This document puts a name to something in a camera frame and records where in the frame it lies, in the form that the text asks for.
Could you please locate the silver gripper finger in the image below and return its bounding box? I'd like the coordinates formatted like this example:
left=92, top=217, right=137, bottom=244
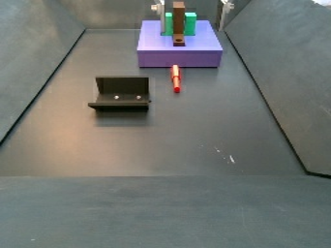
left=219, top=0, right=233, bottom=30
left=151, top=0, right=165, bottom=33

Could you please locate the green block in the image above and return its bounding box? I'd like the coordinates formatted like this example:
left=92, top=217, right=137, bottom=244
left=161, top=13, right=173, bottom=36
left=184, top=13, right=196, bottom=36

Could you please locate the brown L-shaped block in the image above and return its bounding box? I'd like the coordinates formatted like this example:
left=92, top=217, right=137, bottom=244
left=172, top=2, right=185, bottom=47

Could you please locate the green block left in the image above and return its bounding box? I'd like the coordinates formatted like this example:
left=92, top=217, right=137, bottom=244
left=161, top=13, right=173, bottom=36

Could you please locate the purple base board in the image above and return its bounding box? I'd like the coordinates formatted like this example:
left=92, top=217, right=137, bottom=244
left=137, top=20, right=223, bottom=68

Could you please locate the green block right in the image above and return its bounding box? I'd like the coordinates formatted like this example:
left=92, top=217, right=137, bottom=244
left=184, top=13, right=196, bottom=36

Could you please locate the black angle bracket holder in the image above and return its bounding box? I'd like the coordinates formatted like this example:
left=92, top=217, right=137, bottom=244
left=88, top=76, right=149, bottom=109

